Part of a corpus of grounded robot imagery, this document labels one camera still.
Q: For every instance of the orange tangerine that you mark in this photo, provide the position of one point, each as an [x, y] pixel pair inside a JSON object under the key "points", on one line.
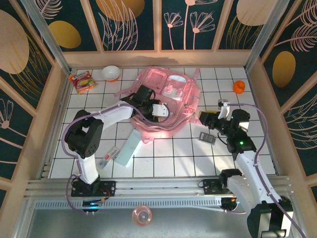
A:
{"points": [[239, 87]]}

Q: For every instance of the pink plastic cup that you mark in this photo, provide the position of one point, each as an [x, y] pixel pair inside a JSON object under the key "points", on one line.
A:
{"points": [[141, 215]]}

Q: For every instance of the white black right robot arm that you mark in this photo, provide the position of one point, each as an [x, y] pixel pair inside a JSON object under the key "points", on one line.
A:
{"points": [[252, 178]]}

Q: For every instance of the aluminium corner post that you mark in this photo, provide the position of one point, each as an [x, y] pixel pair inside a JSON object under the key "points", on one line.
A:
{"points": [[49, 39], [262, 32]]}

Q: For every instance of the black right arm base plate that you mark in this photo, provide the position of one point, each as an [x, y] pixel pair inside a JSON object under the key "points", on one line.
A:
{"points": [[211, 186]]}

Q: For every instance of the small circuit board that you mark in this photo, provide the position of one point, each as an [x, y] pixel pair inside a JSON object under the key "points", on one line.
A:
{"points": [[92, 204], [230, 204]]}

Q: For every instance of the white and orange bowl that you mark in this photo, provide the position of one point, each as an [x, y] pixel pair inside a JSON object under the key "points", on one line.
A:
{"points": [[110, 73]]}

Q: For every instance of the aluminium mounting rail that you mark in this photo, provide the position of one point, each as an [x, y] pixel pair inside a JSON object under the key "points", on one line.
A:
{"points": [[158, 184]]}

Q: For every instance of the light blue book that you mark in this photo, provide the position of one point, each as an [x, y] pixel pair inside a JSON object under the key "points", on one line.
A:
{"points": [[128, 148]]}

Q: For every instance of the clear pencil case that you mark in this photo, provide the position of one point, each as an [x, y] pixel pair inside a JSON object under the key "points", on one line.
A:
{"points": [[109, 157]]}

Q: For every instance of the orange snack packet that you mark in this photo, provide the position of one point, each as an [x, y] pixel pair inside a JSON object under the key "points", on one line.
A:
{"points": [[83, 82]]}

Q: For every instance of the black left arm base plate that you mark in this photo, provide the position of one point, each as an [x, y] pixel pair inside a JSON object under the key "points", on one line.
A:
{"points": [[109, 187]]}

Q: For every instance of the pink backpack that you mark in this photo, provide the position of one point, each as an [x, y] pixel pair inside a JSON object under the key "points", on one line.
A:
{"points": [[173, 124]]}

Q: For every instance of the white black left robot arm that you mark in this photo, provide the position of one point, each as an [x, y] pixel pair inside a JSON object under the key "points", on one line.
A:
{"points": [[84, 138]]}

